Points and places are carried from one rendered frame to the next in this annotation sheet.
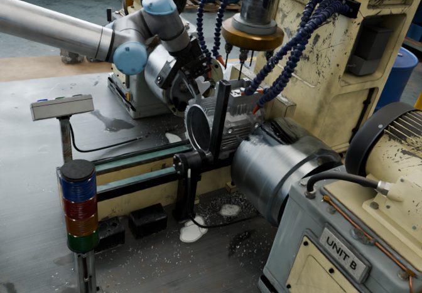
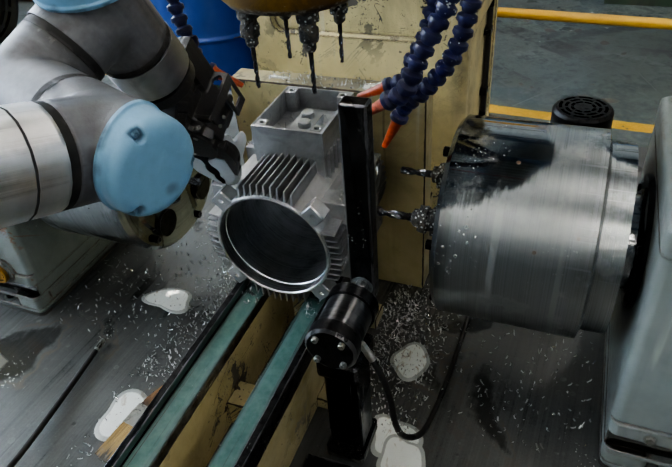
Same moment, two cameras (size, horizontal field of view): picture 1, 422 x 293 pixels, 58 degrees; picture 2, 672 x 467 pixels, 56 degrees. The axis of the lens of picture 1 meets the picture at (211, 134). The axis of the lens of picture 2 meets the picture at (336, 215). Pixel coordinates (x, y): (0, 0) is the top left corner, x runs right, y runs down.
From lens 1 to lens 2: 0.53 m
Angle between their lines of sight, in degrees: 25
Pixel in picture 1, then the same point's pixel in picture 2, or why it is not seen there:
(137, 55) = (172, 137)
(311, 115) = (443, 96)
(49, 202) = not seen: outside the picture
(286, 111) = (426, 110)
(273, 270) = (643, 417)
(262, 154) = (512, 213)
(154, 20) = (98, 26)
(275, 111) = not seen: hidden behind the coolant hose
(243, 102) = (334, 137)
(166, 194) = (294, 425)
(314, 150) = (603, 146)
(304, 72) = (392, 20)
